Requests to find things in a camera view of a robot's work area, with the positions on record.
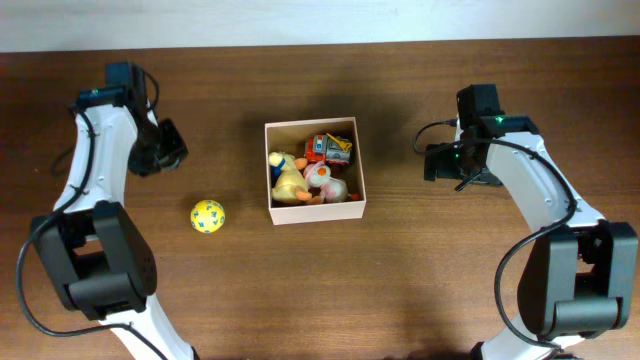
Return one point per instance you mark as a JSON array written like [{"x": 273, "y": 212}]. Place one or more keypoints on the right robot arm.
[{"x": 572, "y": 278}]

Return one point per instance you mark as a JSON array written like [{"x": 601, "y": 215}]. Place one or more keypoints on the pink hat rubber duck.
[{"x": 326, "y": 188}]

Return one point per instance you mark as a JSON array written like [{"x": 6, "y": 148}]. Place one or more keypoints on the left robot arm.
[{"x": 95, "y": 257}]

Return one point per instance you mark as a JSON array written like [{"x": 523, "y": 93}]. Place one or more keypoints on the yellow plush duck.
[{"x": 290, "y": 187}]

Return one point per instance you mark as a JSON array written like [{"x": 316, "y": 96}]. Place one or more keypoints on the red grey toy truck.
[{"x": 330, "y": 149}]

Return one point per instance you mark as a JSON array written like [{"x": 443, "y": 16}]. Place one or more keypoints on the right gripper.
[{"x": 435, "y": 165}]

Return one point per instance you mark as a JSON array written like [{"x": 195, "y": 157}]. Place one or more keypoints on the yellow ball blue letters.
[{"x": 207, "y": 216}]

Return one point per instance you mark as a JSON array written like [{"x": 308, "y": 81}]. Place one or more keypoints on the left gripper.
[{"x": 144, "y": 168}]

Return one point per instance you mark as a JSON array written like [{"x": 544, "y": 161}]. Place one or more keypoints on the white cardboard box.
[{"x": 291, "y": 137}]

